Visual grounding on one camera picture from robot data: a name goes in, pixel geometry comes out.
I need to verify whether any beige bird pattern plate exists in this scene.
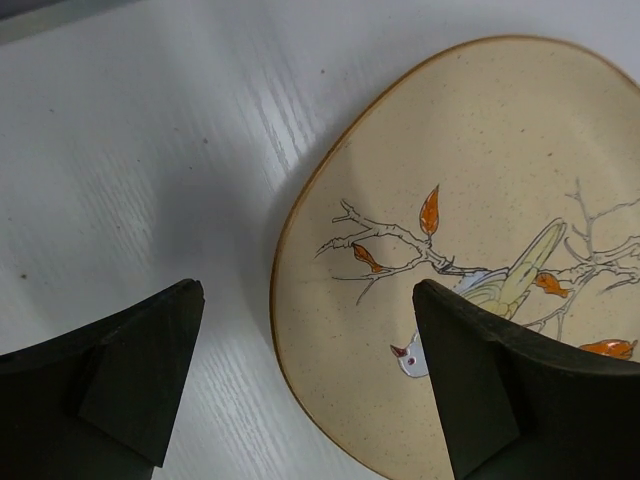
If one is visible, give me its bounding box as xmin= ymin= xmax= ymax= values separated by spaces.
xmin=270 ymin=35 xmax=639 ymax=479

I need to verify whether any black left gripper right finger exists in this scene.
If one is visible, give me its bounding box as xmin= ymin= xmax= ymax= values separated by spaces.
xmin=413 ymin=280 xmax=639 ymax=479

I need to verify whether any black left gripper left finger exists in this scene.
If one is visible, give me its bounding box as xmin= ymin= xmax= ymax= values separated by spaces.
xmin=1 ymin=279 xmax=204 ymax=479

